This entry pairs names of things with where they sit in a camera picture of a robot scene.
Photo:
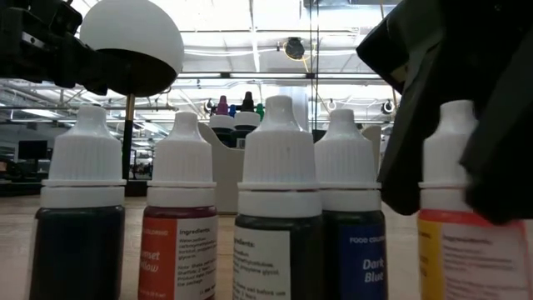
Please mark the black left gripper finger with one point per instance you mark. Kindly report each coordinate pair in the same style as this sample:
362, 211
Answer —
75, 62

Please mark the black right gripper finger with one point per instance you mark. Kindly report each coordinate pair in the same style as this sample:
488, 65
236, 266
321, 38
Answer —
508, 146
408, 146

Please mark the small yellow-labelled coloring bottle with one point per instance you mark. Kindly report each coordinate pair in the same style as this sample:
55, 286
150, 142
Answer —
447, 166

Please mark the small dark blue coloring bottle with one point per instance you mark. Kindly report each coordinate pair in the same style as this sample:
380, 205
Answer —
358, 250

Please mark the small dark white-labelled coloring bottle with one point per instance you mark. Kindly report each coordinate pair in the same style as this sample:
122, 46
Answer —
278, 166

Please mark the small sunset yellow coloring bottle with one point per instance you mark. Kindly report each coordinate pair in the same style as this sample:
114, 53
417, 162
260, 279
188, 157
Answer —
181, 166

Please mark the large green-capped coloring bottle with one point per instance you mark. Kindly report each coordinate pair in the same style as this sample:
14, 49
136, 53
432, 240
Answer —
260, 111

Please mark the large purple-capped coloring bottle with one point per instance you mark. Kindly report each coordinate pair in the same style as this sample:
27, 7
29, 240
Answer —
222, 106

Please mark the large blue-capped coloring bottle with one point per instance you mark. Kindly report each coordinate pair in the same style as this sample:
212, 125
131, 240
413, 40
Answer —
232, 111

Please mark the large black-capped coloring bottle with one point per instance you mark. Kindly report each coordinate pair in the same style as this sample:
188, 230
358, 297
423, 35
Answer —
247, 102

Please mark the small black food coloring bottle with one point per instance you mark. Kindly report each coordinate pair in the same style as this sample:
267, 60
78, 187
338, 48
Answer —
79, 250

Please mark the white globe table lamp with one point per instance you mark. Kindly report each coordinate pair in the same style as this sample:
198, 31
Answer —
133, 33

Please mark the black computer monitor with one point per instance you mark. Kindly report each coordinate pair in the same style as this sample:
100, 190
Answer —
32, 150

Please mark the white plastic storage bin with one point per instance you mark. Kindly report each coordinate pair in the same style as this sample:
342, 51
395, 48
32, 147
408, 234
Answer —
227, 179

